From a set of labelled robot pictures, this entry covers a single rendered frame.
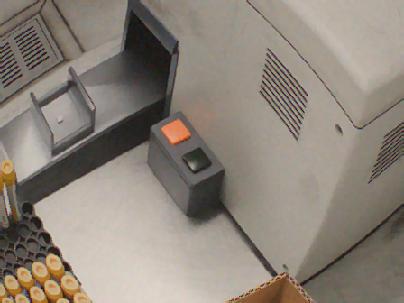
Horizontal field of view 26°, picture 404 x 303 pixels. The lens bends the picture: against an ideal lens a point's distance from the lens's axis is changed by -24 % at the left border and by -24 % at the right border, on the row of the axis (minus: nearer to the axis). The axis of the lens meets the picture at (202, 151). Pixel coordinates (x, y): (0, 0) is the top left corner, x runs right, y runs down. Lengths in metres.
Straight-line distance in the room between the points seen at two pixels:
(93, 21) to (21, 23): 0.21
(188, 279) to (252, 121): 0.15
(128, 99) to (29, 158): 0.11
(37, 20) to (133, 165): 1.31
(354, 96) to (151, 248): 0.30
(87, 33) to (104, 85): 1.22
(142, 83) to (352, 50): 0.32
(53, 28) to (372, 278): 1.41
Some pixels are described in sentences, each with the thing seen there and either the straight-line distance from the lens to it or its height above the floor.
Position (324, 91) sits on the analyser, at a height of 1.12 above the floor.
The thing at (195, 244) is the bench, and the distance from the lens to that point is 0.86.
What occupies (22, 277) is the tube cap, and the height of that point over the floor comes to 0.99.
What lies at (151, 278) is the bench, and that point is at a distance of 0.84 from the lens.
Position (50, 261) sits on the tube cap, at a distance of 0.72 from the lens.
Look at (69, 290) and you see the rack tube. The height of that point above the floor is 0.99.
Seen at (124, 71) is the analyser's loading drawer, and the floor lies 0.91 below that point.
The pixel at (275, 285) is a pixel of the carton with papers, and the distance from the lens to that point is 0.69.
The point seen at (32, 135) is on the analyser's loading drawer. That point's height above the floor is 0.91.
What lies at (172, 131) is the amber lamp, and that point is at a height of 0.93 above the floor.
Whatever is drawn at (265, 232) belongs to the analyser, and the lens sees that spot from 0.83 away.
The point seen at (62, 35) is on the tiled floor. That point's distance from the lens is 2.11.
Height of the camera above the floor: 1.63
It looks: 57 degrees down
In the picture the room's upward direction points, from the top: 10 degrees clockwise
